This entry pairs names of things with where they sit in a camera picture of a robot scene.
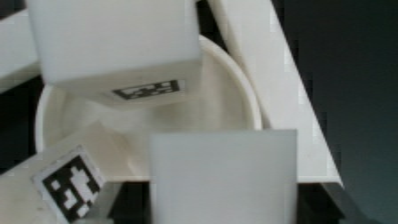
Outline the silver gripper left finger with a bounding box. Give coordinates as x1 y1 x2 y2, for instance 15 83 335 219
86 180 154 224

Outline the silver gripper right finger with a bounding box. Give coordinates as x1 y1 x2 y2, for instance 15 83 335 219
293 181 374 224

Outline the white stool leg block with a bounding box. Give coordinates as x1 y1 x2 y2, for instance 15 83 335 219
26 0 202 108

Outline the white front fence bar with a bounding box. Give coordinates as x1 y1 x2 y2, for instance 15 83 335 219
0 10 40 94

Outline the white fence bar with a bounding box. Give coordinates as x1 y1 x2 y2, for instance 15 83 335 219
207 0 342 183
0 10 40 94

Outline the white right fence bar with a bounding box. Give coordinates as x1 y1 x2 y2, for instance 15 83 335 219
207 0 342 183

